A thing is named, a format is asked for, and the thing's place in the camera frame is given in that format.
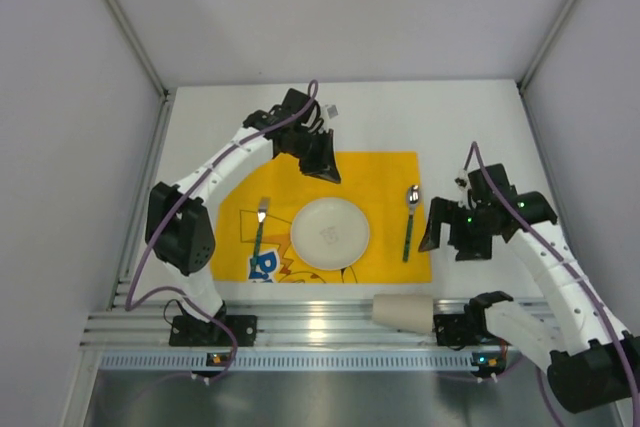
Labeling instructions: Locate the fork with green handle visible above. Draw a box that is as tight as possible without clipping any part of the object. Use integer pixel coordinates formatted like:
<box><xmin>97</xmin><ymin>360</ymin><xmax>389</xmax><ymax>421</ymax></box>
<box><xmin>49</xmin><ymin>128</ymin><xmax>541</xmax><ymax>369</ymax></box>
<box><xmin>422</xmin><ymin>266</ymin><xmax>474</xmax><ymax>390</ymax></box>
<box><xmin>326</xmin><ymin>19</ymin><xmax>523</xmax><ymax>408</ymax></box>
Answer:
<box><xmin>250</xmin><ymin>197</ymin><xmax>270</xmax><ymax>271</ymax></box>

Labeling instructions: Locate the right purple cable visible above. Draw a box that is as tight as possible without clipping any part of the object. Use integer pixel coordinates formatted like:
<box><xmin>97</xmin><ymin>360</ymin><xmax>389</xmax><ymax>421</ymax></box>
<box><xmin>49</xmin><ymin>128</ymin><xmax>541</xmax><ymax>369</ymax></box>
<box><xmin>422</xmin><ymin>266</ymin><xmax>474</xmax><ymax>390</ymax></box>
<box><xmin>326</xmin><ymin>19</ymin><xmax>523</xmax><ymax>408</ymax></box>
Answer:
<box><xmin>462</xmin><ymin>141</ymin><xmax>640</xmax><ymax>423</ymax></box>

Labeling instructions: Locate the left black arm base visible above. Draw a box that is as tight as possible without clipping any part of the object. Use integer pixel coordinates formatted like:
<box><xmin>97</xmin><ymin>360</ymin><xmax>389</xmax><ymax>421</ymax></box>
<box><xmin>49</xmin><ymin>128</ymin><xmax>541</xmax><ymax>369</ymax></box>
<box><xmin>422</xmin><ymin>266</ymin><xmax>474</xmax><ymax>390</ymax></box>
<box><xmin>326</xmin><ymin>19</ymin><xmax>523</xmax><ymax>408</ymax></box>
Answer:
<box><xmin>169</xmin><ymin>315</ymin><xmax>258</xmax><ymax>347</ymax></box>

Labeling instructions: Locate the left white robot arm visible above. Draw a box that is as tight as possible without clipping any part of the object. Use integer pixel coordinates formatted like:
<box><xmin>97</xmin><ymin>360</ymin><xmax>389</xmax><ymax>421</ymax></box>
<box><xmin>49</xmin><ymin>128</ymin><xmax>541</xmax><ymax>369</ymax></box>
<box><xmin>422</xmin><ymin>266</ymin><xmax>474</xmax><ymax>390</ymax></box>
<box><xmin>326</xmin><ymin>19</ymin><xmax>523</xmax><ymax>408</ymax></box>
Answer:
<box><xmin>142</xmin><ymin>82</ymin><xmax>341</xmax><ymax>322</ymax></box>

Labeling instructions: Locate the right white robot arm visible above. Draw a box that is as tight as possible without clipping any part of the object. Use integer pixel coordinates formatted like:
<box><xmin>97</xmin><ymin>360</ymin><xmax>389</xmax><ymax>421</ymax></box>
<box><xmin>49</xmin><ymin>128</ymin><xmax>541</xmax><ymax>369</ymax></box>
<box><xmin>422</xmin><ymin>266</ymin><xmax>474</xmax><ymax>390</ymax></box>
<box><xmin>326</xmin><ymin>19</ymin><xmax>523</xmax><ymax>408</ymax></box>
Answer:
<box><xmin>419</xmin><ymin>164</ymin><xmax>639</xmax><ymax>413</ymax></box>

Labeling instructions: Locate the cream round plate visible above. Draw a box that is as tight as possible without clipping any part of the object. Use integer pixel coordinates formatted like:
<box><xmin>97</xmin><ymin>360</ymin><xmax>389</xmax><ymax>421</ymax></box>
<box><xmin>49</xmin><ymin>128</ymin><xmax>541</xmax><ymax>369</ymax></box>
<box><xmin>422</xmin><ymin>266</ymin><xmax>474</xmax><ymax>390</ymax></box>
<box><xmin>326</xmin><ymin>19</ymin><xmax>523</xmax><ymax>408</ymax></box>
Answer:
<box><xmin>290</xmin><ymin>197</ymin><xmax>370</xmax><ymax>271</ymax></box>

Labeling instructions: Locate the purple cable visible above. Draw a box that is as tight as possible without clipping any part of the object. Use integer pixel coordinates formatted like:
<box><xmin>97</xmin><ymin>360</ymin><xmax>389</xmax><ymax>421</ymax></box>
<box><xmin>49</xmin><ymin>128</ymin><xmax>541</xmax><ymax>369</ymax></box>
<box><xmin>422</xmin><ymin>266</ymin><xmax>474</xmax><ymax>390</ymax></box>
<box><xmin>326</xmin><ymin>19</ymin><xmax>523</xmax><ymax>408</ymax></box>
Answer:
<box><xmin>462</xmin><ymin>141</ymin><xmax>640</xmax><ymax>423</ymax></box>
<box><xmin>124</xmin><ymin>79</ymin><xmax>321</xmax><ymax>388</ymax></box>

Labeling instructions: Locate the left aluminium frame post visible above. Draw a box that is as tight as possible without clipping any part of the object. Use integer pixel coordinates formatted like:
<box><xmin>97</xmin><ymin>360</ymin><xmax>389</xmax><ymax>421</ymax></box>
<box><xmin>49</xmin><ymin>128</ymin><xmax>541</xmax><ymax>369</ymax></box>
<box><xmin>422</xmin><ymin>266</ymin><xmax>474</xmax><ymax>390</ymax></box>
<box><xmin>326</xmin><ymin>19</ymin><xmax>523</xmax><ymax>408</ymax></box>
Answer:
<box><xmin>101</xmin><ymin>0</ymin><xmax>168</xmax><ymax>98</ymax></box>

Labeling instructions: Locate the spoon with green handle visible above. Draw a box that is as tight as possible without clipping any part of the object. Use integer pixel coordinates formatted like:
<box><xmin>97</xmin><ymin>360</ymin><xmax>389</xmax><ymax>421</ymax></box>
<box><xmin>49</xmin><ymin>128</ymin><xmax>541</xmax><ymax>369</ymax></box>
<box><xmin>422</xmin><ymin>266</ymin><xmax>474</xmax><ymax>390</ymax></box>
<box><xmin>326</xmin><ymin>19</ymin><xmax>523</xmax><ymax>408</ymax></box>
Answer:
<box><xmin>402</xmin><ymin>184</ymin><xmax>421</xmax><ymax>263</ymax></box>

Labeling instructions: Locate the beige paper cup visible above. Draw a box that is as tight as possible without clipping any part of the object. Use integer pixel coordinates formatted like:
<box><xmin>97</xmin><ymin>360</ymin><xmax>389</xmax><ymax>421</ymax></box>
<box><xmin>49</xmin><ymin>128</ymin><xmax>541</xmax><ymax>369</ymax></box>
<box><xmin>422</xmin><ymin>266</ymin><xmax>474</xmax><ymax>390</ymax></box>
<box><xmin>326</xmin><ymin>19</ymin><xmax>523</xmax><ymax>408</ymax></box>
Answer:
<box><xmin>372</xmin><ymin>294</ymin><xmax>434</xmax><ymax>334</ymax></box>

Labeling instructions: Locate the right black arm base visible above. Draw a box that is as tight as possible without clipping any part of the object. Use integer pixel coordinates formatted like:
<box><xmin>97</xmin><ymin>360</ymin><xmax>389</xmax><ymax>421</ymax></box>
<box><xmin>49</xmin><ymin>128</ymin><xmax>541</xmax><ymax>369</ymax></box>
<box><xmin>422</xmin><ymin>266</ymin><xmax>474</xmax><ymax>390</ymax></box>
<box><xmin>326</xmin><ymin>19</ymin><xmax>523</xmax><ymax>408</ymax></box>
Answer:
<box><xmin>433</xmin><ymin>313</ymin><xmax>486</xmax><ymax>351</ymax></box>

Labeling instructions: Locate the aluminium frame post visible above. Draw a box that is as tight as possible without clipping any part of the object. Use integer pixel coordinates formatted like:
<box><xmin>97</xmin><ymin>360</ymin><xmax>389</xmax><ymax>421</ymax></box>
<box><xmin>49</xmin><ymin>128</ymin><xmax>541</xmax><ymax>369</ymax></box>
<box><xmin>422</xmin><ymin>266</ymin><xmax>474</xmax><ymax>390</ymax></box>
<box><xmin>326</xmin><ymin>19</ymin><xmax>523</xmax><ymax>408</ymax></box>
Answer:
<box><xmin>517</xmin><ymin>0</ymin><xmax>581</xmax><ymax>96</ymax></box>
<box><xmin>101</xmin><ymin>0</ymin><xmax>168</xmax><ymax>98</ymax></box>

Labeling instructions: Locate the right aluminium frame post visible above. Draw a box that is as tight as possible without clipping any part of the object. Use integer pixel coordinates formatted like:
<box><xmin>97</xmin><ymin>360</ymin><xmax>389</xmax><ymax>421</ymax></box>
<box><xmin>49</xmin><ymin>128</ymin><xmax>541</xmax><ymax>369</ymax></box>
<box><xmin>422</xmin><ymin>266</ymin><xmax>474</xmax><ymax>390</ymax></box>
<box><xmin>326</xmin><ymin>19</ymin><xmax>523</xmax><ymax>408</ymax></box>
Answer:
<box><xmin>517</xmin><ymin>0</ymin><xmax>581</xmax><ymax>96</ymax></box>

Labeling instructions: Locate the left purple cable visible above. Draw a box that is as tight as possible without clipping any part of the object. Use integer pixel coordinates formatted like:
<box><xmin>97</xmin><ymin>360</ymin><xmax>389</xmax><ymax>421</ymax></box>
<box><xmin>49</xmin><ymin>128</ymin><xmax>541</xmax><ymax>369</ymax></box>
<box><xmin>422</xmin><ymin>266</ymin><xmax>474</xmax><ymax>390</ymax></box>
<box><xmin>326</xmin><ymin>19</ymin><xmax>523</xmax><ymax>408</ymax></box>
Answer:
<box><xmin>124</xmin><ymin>79</ymin><xmax>321</xmax><ymax>388</ymax></box>

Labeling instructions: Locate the yellow Pikachu cloth placemat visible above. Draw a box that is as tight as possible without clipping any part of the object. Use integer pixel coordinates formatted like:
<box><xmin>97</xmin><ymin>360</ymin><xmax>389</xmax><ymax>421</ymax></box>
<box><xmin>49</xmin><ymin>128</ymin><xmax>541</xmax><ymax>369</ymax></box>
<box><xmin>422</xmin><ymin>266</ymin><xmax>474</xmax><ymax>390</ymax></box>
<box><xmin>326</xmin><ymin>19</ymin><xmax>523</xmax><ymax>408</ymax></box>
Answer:
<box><xmin>210</xmin><ymin>152</ymin><xmax>432</xmax><ymax>284</ymax></box>

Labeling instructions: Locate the aluminium mounting rail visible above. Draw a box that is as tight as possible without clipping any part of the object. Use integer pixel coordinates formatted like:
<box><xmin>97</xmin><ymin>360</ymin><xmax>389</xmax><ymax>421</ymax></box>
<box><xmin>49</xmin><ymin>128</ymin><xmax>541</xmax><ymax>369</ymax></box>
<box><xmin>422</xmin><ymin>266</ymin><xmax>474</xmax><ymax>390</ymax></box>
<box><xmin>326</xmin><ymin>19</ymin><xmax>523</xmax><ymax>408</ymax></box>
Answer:
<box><xmin>80</xmin><ymin>300</ymin><xmax>436</xmax><ymax>350</ymax></box>

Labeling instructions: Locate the perforated cable duct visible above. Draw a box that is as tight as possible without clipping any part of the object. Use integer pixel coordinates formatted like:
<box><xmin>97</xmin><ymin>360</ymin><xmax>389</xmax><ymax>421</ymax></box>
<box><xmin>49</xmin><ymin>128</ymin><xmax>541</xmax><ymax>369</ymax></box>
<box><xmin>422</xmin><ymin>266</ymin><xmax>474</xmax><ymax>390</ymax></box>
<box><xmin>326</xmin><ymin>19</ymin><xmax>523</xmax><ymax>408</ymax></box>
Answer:
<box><xmin>99</xmin><ymin>350</ymin><xmax>506</xmax><ymax>371</ymax></box>

